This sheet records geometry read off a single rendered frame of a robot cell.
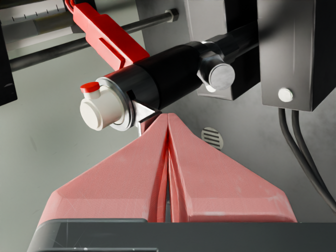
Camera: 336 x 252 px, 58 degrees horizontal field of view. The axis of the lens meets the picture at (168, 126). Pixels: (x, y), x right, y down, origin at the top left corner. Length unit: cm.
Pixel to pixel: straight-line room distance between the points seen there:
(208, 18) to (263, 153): 27
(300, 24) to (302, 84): 4
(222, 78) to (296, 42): 7
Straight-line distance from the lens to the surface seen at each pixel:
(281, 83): 23
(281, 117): 25
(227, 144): 49
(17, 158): 44
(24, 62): 34
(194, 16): 25
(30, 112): 44
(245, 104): 44
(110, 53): 17
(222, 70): 16
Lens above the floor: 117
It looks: 37 degrees down
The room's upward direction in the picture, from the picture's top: 123 degrees counter-clockwise
